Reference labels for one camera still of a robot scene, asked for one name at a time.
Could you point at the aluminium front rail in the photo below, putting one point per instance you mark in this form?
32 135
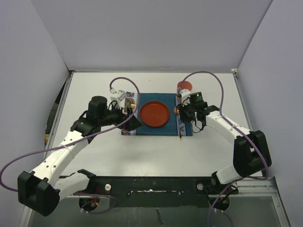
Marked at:
255 184

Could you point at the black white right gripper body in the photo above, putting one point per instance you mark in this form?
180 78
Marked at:
187 111

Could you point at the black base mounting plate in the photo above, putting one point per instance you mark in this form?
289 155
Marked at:
152 192

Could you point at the blue patterned placemat cloth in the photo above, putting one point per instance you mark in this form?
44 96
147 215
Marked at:
173 127

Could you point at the pink plastic cup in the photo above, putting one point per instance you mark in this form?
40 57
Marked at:
184 85

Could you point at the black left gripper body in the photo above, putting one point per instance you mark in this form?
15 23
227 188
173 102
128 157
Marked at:
114 117

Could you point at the copper spoon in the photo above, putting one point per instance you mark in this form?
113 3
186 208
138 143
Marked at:
176 112

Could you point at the red round plate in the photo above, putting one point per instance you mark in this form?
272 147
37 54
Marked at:
154 114

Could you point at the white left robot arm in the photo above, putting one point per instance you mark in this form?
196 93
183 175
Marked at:
51 169

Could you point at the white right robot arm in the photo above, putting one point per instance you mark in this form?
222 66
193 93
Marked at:
250 148

